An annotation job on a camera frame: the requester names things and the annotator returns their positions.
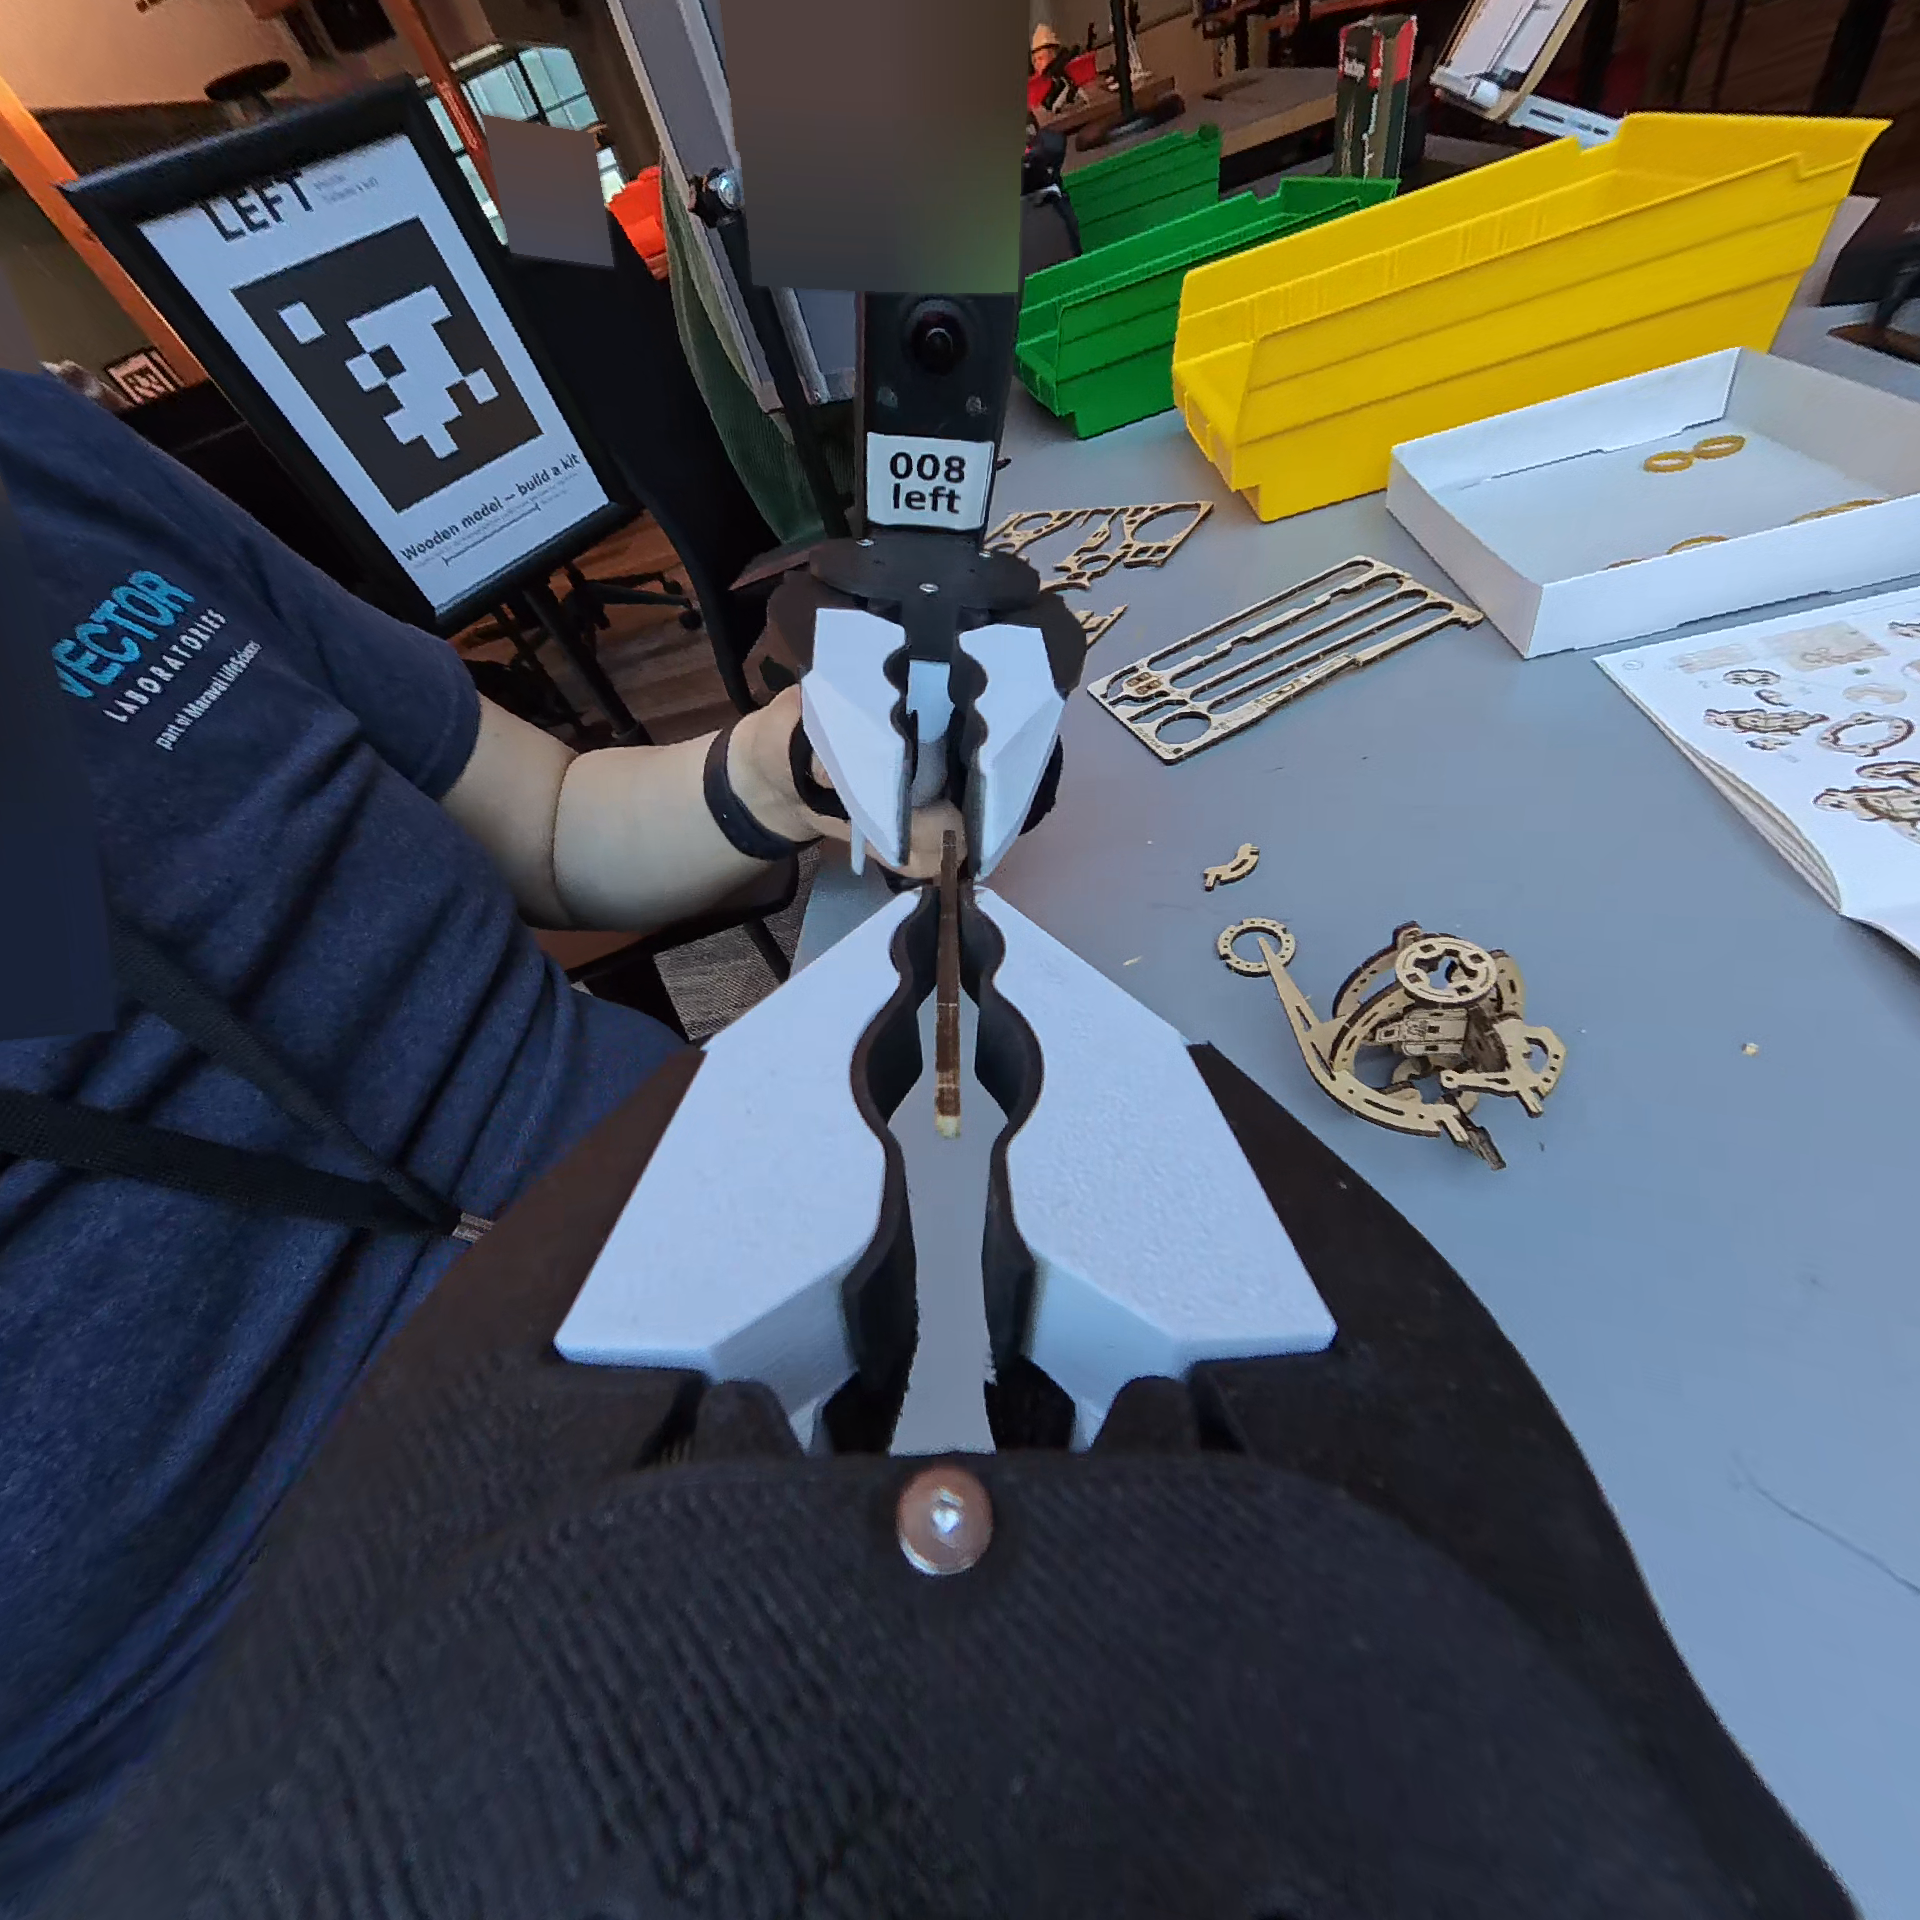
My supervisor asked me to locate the wooden sheet with long slots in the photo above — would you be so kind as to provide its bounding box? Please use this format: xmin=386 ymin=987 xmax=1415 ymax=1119
xmin=1085 ymin=554 xmax=1487 ymax=765

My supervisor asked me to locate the person's left forearm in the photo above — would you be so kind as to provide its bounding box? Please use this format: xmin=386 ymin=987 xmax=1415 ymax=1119
xmin=440 ymin=693 xmax=739 ymax=933

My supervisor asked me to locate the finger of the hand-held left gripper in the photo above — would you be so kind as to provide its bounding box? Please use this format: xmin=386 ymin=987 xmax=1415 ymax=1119
xmin=956 ymin=626 xmax=1076 ymax=882
xmin=797 ymin=607 xmax=923 ymax=879

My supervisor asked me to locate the black wristband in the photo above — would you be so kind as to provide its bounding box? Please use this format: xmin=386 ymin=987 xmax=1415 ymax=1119
xmin=700 ymin=726 xmax=801 ymax=864

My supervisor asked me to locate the yellow plastic bin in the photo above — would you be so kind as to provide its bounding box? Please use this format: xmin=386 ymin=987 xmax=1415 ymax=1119
xmin=1167 ymin=110 xmax=1893 ymax=525

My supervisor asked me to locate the black easel stand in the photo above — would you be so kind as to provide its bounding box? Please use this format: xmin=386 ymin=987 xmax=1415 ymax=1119
xmin=484 ymin=578 xmax=707 ymax=752

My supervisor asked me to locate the large green plastic bin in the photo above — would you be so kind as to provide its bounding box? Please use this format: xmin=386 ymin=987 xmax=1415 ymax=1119
xmin=1014 ymin=174 xmax=1402 ymax=439

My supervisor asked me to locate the black shoulder strap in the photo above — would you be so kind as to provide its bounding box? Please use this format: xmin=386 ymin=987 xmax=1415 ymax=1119
xmin=0 ymin=911 xmax=501 ymax=1249

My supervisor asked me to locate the red and white toy figure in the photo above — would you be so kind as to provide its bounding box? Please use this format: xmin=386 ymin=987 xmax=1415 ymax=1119
xmin=1028 ymin=19 xmax=1115 ymax=125

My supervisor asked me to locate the thin wooden axle part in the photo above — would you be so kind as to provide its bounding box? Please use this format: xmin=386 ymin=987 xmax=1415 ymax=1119
xmin=932 ymin=830 xmax=969 ymax=1141

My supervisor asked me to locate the instruction booklet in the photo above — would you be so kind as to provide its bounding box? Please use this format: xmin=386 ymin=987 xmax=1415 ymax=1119
xmin=1593 ymin=584 xmax=1920 ymax=960

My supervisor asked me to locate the black framed marker sign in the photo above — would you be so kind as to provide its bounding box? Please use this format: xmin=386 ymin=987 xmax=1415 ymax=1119
xmin=59 ymin=75 xmax=642 ymax=634

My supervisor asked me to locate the wooden sheet with pointed cutouts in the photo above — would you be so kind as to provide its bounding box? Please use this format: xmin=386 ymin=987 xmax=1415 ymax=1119
xmin=981 ymin=499 xmax=1218 ymax=650

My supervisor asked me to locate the white cardboard box tray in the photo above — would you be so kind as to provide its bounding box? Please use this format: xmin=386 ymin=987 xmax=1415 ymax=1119
xmin=1385 ymin=346 xmax=1920 ymax=662

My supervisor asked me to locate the person's left hand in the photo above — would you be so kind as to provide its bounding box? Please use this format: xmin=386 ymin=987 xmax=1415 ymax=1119
xmin=731 ymin=693 xmax=966 ymax=882

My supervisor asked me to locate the dark tall cardboard box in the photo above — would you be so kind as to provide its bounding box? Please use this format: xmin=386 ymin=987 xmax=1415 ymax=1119
xmin=1332 ymin=14 xmax=1421 ymax=186

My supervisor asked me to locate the white clipboard stand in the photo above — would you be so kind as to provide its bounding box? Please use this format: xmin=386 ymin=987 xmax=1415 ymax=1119
xmin=1428 ymin=0 xmax=1597 ymax=115

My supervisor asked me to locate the person's navy shirt torso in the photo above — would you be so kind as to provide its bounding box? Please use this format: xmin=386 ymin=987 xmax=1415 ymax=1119
xmin=0 ymin=366 xmax=709 ymax=1854

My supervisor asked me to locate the small green plastic bin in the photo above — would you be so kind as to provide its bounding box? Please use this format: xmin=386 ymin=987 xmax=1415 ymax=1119
xmin=1071 ymin=127 xmax=1226 ymax=254

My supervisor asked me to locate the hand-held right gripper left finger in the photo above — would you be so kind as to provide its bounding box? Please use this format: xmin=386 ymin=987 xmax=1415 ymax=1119
xmin=553 ymin=884 xmax=943 ymax=1457

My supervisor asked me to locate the mesh back office chair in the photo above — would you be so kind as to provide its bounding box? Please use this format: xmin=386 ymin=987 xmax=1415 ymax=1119
xmin=657 ymin=150 xmax=868 ymax=710

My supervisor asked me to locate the partly built wooden model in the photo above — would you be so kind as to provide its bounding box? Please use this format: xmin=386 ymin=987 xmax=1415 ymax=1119
xmin=1267 ymin=923 xmax=1570 ymax=1173

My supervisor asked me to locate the grey metal post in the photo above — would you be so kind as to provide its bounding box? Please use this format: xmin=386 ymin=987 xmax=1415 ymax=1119
xmin=607 ymin=0 xmax=753 ymax=429

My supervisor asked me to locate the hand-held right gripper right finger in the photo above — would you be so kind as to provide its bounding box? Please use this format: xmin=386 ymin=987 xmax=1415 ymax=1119
xmin=956 ymin=884 xmax=1339 ymax=1452

